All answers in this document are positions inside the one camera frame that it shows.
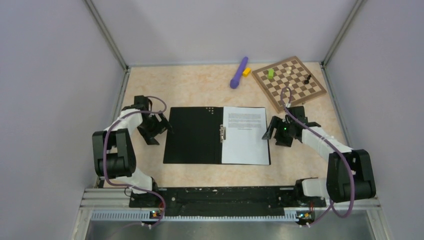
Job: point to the metal folder clip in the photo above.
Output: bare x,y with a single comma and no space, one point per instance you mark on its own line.
222,133

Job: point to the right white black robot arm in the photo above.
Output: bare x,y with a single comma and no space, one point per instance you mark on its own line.
349,171

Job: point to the yellow block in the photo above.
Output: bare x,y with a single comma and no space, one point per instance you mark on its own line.
246,72

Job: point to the teal folder black inside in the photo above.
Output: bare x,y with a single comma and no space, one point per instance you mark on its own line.
196,136

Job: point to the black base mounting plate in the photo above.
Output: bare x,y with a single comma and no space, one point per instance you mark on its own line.
235,201

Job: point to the aluminium front rail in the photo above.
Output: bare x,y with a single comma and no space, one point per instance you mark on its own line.
113,204

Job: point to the wooden chessboard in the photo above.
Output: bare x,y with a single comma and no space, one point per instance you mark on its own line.
300,93

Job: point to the purple cylindrical handle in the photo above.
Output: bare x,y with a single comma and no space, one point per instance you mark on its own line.
235,81

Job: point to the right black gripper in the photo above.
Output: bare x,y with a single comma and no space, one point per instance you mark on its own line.
280,140

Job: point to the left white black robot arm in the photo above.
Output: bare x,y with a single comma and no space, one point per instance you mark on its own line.
113,152

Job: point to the black chess piece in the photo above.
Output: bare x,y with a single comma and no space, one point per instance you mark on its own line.
307,80

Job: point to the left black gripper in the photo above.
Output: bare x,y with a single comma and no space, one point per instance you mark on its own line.
162,126

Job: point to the white printed paper stack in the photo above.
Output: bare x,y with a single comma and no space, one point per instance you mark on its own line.
243,143

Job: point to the green block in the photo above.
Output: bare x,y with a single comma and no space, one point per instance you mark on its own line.
270,73

